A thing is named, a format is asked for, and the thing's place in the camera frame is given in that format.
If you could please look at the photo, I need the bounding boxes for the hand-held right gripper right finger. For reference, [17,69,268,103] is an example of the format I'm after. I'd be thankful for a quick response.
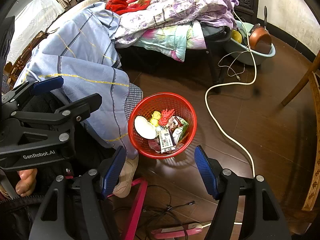
[194,145,292,240]

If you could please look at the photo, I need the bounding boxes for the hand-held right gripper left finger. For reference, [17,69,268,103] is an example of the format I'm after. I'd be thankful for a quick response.
[29,145,127,240]

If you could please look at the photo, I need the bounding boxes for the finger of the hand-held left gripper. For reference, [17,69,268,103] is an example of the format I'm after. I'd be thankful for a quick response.
[0,77,64,110]
[0,93,102,155]

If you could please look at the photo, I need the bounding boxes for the green packet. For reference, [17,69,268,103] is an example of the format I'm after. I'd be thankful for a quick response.
[172,124,189,144]

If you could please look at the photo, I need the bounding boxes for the clear plastic bag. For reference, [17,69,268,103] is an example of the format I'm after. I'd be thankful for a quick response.
[148,139,161,152]

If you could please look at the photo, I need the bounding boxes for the red and white medicine box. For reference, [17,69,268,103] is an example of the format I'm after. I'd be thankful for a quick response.
[158,129,176,154]

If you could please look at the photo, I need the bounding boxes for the white printed paper cup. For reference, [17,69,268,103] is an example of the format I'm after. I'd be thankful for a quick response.
[134,116,157,139]

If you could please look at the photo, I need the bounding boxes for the red snack packet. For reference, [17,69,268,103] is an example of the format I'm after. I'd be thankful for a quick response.
[172,117,188,128]

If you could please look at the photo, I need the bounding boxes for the red and yellow tassel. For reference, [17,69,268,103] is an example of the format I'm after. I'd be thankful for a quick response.
[150,108,175,127]

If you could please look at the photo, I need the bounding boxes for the red plastic basket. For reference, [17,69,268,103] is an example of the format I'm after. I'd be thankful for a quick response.
[127,92,197,159]

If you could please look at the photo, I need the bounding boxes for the person's left forearm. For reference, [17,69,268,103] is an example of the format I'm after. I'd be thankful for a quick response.
[0,195,48,220]

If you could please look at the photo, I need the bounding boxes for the person's left hand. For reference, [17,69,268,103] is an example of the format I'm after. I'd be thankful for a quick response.
[15,168,38,197]

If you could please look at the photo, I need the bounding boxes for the white shoe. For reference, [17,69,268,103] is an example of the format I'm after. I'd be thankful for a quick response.
[112,154,139,198]

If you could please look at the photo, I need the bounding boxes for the blue checked bedsheet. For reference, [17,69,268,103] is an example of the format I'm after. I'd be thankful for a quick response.
[14,1,144,157]

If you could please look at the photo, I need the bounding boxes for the pink and white power strip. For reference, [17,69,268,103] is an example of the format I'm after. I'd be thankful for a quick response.
[151,224,203,239]

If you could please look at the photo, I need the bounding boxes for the pastel floral quilt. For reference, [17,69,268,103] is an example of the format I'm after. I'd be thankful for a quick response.
[132,21,207,62]

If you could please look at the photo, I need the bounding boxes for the red blanket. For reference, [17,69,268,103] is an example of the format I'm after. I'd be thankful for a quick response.
[105,0,152,15]

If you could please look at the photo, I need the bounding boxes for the carved wooden table rim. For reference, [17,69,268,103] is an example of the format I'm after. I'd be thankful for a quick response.
[301,72,320,212]

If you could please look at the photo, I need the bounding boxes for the teal plastic basin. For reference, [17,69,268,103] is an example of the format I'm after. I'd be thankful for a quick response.
[224,21,276,66]

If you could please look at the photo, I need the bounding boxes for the wooden furniture leg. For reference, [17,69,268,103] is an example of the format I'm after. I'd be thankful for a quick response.
[281,52,320,107]

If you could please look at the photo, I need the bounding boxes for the purple floral quilt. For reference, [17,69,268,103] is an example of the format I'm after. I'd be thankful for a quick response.
[115,0,239,47]

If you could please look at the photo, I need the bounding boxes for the yellow bowl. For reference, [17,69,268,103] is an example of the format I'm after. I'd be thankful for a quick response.
[230,29,242,43]

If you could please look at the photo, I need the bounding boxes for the copper frying pan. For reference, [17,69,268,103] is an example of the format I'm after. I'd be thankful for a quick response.
[249,6,272,50]

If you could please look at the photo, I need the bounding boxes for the pink stool frame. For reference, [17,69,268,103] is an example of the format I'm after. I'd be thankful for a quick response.
[120,177,148,240]

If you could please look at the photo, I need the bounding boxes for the black cable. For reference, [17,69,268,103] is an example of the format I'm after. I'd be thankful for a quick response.
[142,185,198,240]

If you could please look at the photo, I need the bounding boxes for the thick white power cable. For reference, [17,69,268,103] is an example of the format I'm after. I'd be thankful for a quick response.
[205,9,258,178]

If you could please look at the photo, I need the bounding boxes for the thin white charging cable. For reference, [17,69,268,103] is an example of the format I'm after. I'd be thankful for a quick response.
[218,51,247,82]

